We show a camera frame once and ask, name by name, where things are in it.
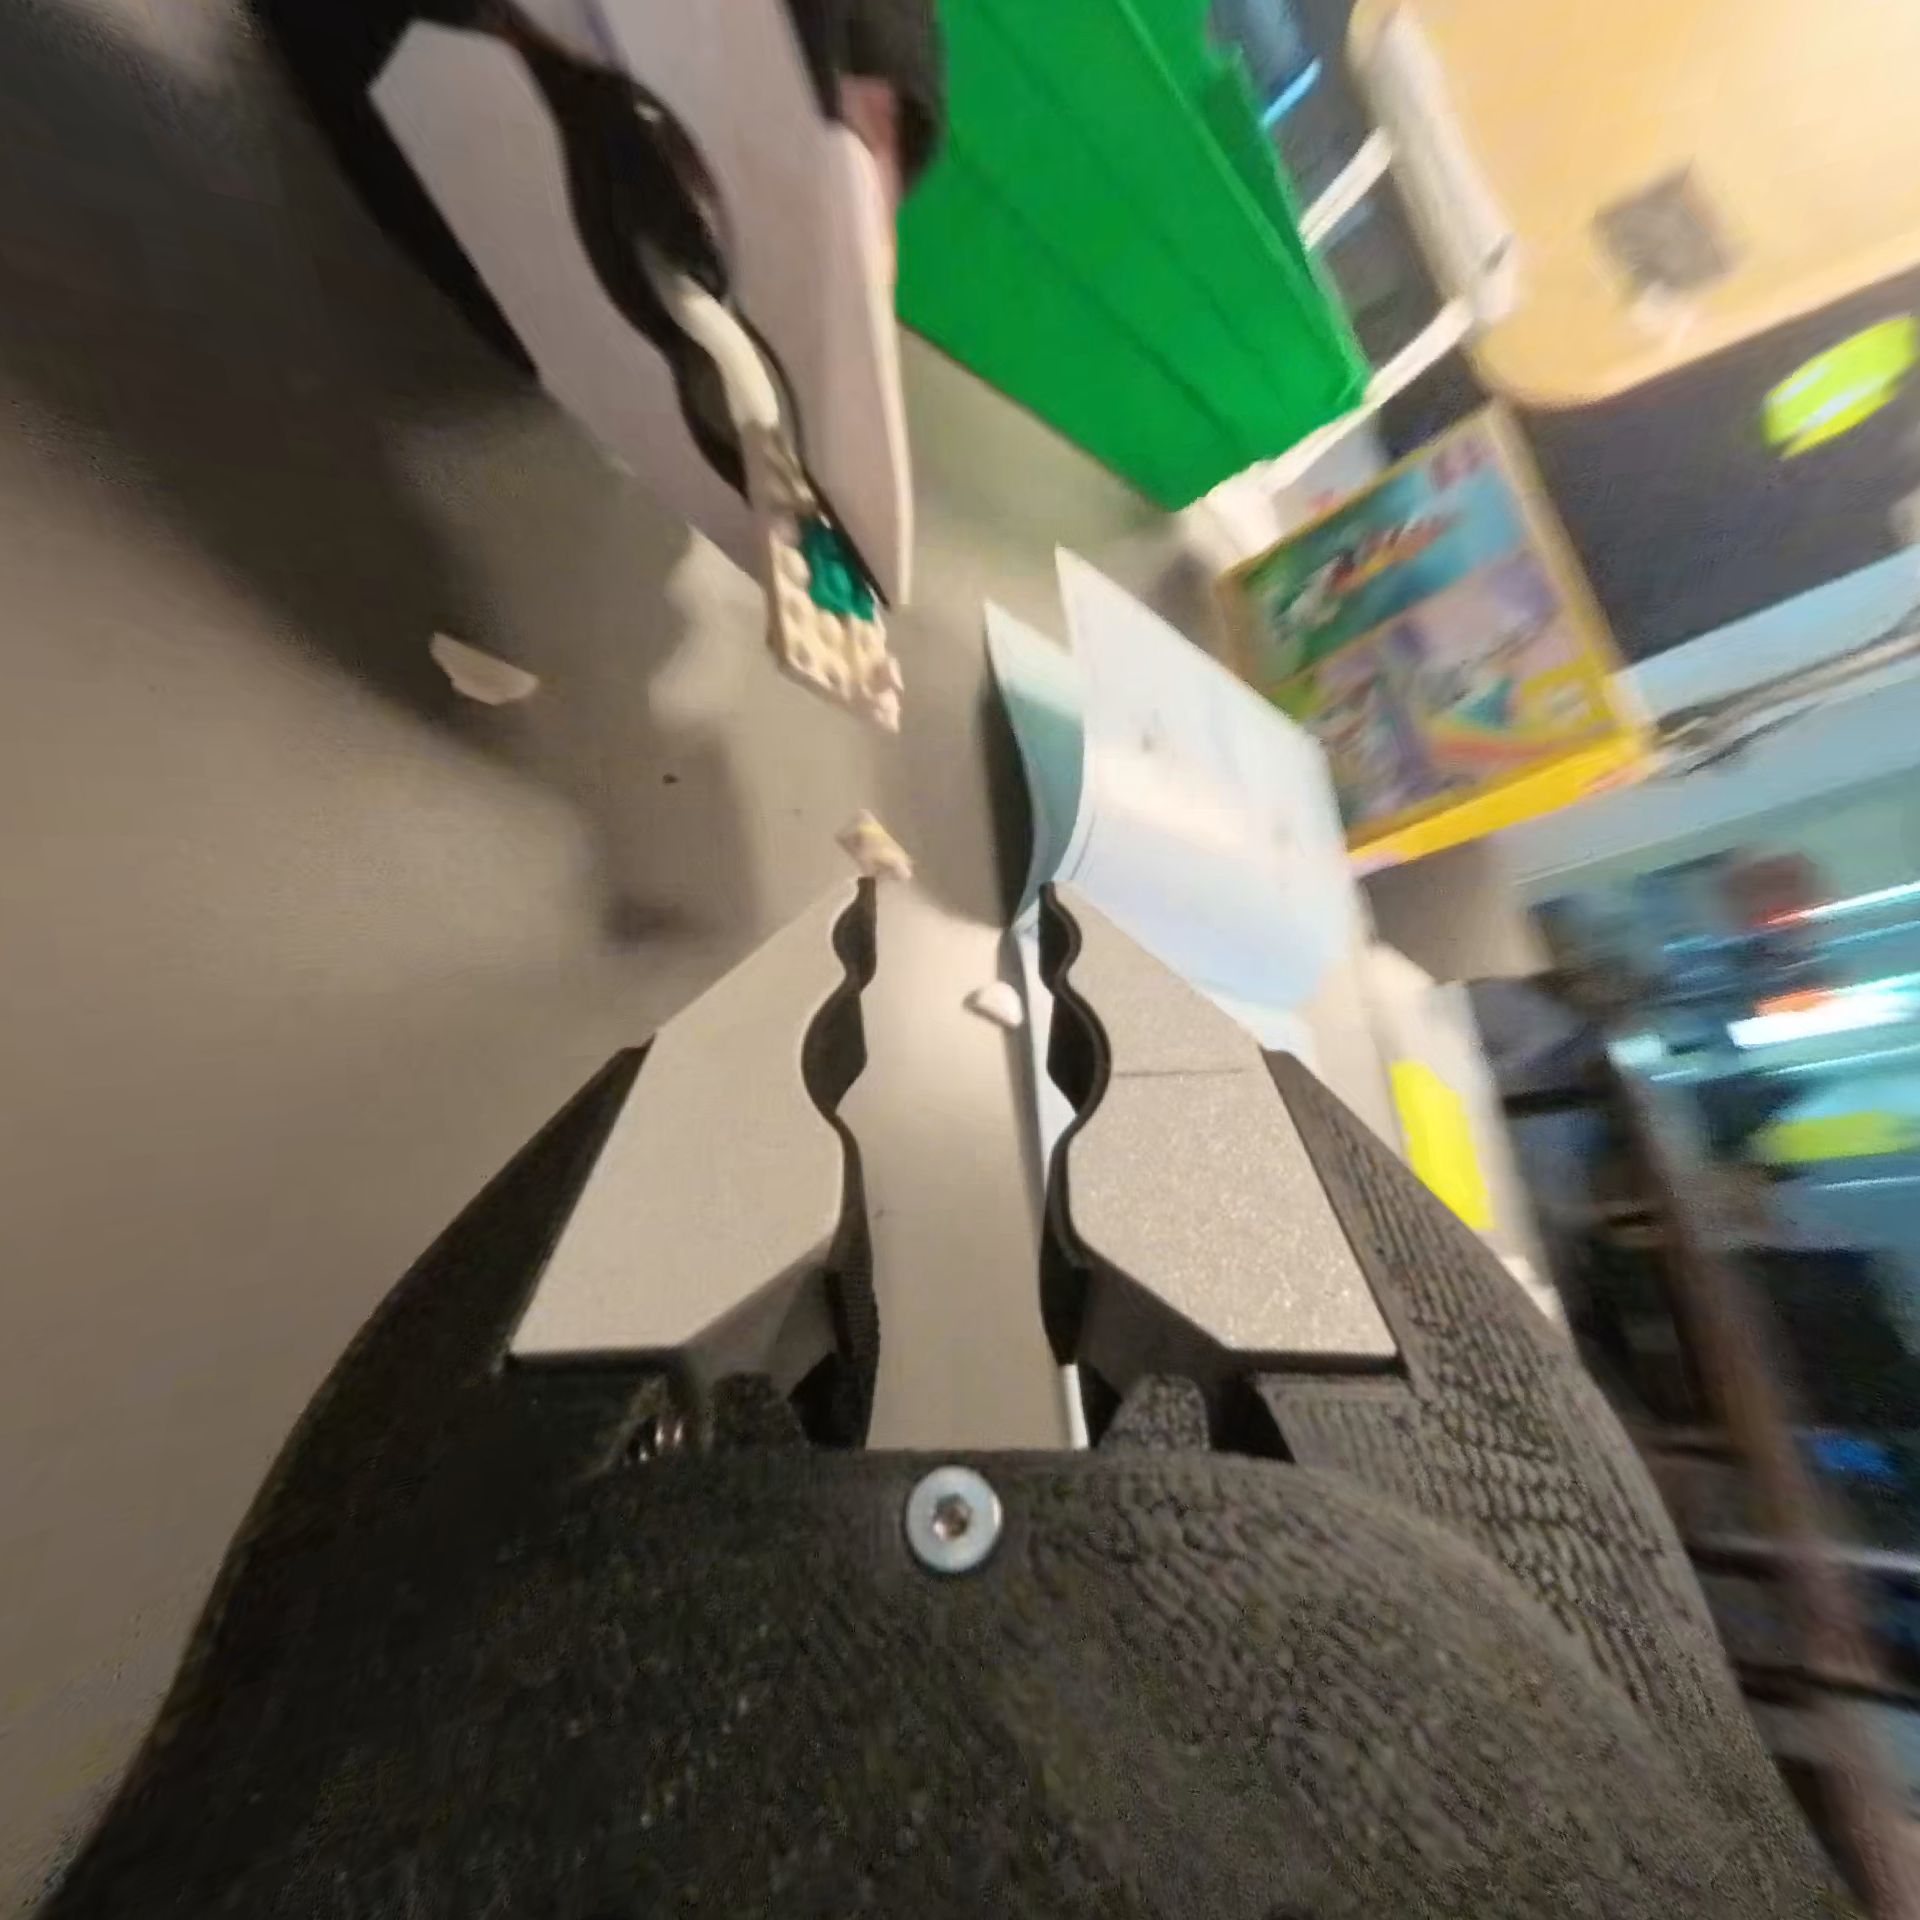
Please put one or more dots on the green plastic bin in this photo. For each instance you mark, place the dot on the green plastic bin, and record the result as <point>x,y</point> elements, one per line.
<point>1078,224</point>

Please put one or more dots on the lego instruction booklet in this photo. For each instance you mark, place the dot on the lego instruction booklet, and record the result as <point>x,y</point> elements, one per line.
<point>1200,780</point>

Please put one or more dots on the yellow-green round object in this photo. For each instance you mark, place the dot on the yellow-green round object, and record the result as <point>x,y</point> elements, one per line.
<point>1837,386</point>

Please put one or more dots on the yellow sticky note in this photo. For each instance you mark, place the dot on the yellow sticky note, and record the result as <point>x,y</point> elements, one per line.
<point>1441,1141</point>

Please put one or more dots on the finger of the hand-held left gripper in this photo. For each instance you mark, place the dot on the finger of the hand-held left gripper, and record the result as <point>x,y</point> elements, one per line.
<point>509,194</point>
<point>810,224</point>

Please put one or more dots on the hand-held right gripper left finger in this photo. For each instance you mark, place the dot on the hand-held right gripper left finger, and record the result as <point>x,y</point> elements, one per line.
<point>690,1201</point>

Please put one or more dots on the white and green lego assembly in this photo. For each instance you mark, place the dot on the white and green lego assembly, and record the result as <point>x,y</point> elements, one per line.
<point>840,661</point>

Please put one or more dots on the colourful lego set box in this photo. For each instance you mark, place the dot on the colourful lego set box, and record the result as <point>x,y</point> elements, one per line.
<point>1425,644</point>

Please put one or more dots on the small white lego piece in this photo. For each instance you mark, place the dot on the small white lego piece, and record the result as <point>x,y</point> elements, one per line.
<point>873,843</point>
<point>997,1003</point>
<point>481,671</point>

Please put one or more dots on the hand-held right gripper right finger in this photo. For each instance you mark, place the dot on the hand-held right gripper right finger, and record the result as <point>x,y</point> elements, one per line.
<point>1213,1201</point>

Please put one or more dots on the light wooden side table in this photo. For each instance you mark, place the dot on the light wooden side table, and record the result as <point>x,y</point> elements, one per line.
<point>1574,90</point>

